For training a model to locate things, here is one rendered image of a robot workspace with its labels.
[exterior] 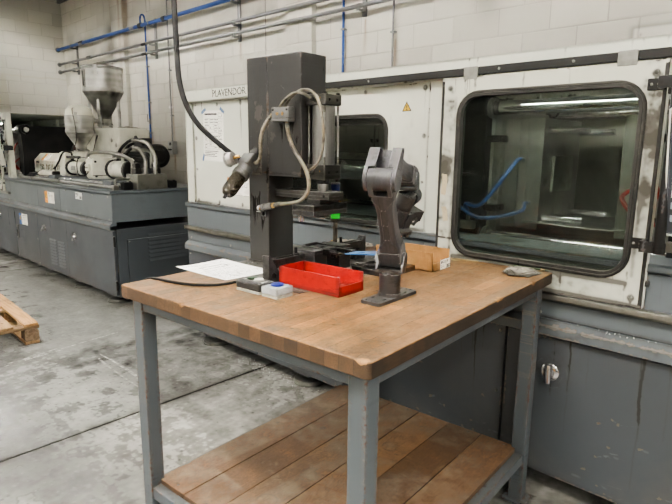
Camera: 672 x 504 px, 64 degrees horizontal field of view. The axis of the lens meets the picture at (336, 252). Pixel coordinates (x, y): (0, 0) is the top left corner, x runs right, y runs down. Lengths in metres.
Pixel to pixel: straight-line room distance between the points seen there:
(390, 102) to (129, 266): 3.04
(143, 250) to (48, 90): 6.65
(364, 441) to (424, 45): 4.17
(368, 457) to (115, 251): 3.83
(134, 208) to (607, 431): 3.87
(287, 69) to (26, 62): 9.40
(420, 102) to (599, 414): 1.40
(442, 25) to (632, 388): 3.56
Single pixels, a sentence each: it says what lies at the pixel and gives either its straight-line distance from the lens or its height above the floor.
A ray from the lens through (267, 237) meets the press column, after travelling 2.05.
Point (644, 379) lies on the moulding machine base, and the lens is 2.14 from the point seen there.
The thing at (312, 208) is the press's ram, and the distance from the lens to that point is 1.82.
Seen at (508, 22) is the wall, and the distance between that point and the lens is 4.68.
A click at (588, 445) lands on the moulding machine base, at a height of 0.27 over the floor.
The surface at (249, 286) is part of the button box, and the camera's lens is 1.66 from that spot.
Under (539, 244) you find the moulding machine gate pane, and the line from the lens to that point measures 2.14.
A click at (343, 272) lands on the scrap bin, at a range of 1.72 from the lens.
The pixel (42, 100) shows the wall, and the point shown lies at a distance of 11.18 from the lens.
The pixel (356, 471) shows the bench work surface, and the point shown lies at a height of 0.62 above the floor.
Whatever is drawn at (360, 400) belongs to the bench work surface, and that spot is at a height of 0.80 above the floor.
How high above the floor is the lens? 1.33
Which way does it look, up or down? 11 degrees down
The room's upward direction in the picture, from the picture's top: 1 degrees clockwise
